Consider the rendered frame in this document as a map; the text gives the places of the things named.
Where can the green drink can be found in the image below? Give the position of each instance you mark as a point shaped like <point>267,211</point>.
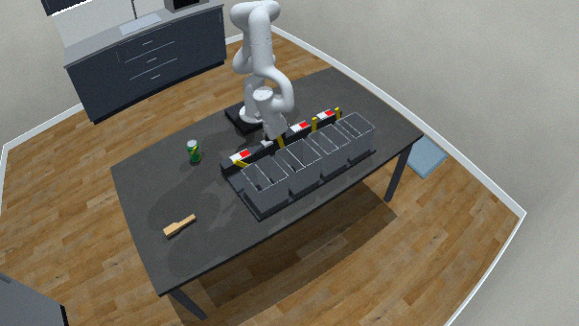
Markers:
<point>193,150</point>

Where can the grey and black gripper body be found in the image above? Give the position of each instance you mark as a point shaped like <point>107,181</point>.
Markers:
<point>274,130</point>

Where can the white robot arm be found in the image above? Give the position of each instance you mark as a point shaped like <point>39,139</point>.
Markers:
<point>256,16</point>

